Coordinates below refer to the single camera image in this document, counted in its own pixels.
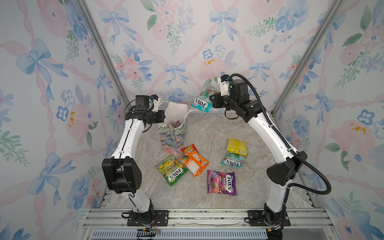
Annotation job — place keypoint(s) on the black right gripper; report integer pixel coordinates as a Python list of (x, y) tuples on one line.
[(216, 101)]

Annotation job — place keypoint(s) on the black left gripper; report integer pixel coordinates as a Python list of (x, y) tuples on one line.
[(161, 116)]

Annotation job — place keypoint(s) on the floral paper gift bag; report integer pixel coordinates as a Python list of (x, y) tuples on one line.
[(172, 139)]

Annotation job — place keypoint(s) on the purple Fox's bag front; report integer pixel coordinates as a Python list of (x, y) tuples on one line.
[(221, 183)]

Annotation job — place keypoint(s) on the purple Fox's candy bag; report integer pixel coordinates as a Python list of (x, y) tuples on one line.
[(178, 123)]

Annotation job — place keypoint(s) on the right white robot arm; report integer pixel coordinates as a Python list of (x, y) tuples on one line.
[(286, 165)]

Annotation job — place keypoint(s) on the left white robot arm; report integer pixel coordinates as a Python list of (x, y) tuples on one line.
[(122, 173)]

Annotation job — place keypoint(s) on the green Fox's candy bag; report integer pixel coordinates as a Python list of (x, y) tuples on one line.
[(171, 169)]

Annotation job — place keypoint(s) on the teal Fox's candy bag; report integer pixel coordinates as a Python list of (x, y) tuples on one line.
[(233, 160)]

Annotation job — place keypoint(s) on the yellow snack packet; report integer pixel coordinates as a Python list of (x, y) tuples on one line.
[(237, 147)]

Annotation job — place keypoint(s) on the orange snack packet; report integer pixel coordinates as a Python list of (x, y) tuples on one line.
[(193, 161)]

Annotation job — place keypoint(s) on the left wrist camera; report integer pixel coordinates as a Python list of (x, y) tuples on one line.
[(147, 103)]

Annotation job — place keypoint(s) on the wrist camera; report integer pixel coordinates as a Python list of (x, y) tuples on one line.
[(233, 87), (147, 103)]

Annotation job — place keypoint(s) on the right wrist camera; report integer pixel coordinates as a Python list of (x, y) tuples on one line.
[(233, 87)]

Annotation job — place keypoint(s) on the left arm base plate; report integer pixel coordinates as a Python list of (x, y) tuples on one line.
[(157, 218)]

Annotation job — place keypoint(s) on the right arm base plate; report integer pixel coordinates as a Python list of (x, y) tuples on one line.
[(261, 218)]

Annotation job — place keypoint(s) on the front aluminium base frame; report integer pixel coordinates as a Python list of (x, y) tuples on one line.
[(208, 224)]

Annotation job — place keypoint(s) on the left corner aluminium post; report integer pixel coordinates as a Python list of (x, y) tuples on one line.
[(95, 34)]

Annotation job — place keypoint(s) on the corner aluminium post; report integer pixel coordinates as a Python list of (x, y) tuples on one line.
[(320, 33), (95, 34)]

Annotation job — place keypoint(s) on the right corner aluminium post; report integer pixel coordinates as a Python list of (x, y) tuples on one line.
[(320, 33)]

